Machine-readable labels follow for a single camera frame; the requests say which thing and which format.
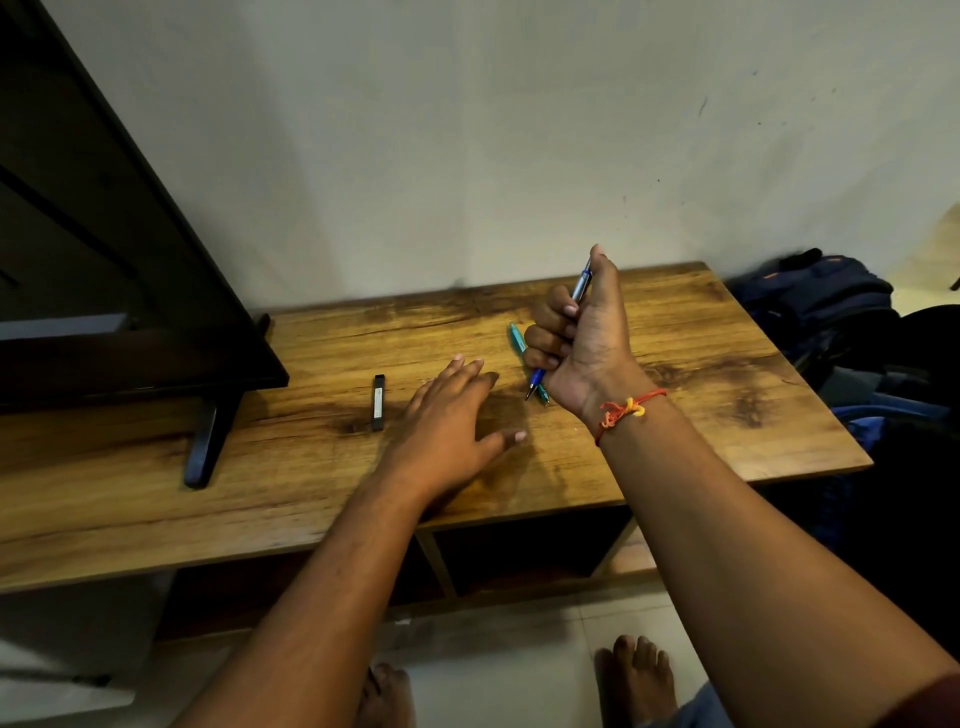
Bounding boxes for person's left hand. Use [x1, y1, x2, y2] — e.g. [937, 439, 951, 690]
[375, 354, 530, 504]

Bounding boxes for person's right hand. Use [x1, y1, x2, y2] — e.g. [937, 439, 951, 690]
[522, 243, 661, 426]

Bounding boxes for blue ballpoint pen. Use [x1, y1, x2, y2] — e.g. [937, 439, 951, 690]
[526, 260, 594, 402]

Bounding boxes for person's right forearm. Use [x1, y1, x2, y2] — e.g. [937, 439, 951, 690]
[591, 391, 960, 728]

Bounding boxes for person's left forearm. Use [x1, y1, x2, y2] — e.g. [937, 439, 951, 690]
[171, 471, 451, 728]

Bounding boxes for teal ballpoint pen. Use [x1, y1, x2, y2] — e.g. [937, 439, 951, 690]
[509, 322, 552, 407]

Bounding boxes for wooden television cabinet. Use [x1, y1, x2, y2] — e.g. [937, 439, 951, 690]
[0, 261, 876, 642]

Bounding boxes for dark blue backpack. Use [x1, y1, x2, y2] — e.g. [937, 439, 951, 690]
[726, 248, 899, 363]

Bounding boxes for person's right foot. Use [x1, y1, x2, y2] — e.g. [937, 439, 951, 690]
[594, 634, 679, 728]

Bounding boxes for person's foot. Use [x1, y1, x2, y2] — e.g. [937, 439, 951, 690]
[355, 661, 418, 728]
[594, 634, 679, 728]

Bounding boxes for person's left foot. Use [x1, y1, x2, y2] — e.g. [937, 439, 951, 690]
[355, 661, 418, 728]

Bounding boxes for grey blue shorts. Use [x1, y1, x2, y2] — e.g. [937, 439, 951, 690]
[651, 680, 735, 728]

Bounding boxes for black flat screen television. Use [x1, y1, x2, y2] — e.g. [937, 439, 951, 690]
[0, 0, 291, 491]

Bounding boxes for black bag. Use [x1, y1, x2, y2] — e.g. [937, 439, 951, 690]
[791, 303, 960, 661]

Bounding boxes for white box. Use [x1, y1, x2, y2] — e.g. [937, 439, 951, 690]
[0, 572, 178, 726]

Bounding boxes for maroon shirt sleeve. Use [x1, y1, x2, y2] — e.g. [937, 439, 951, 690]
[872, 672, 960, 728]

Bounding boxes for red orange thread bracelet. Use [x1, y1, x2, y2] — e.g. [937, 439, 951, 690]
[594, 387, 669, 448]

